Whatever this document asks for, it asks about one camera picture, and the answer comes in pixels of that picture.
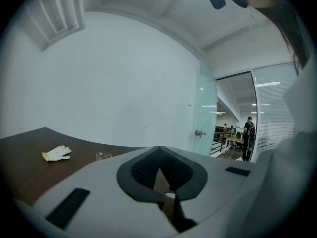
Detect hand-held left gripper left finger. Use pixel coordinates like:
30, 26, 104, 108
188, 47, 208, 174
33, 145, 179, 238

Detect white ceiling vent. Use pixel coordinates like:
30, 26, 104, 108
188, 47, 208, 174
26, 0, 87, 52

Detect person's white shirt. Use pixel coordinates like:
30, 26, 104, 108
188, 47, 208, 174
231, 51, 317, 238

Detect white window blinds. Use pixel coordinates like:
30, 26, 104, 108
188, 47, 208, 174
252, 62, 299, 160

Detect frosted glass door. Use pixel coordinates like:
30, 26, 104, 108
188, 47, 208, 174
197, 59, 219, 156

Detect light wooden table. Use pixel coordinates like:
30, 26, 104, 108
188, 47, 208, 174
225, 136, 245, 151

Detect white work glove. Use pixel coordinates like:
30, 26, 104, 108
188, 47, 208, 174
42, 145, 72, 162

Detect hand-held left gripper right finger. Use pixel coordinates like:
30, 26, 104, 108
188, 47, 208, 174
159, 145, 264, 234

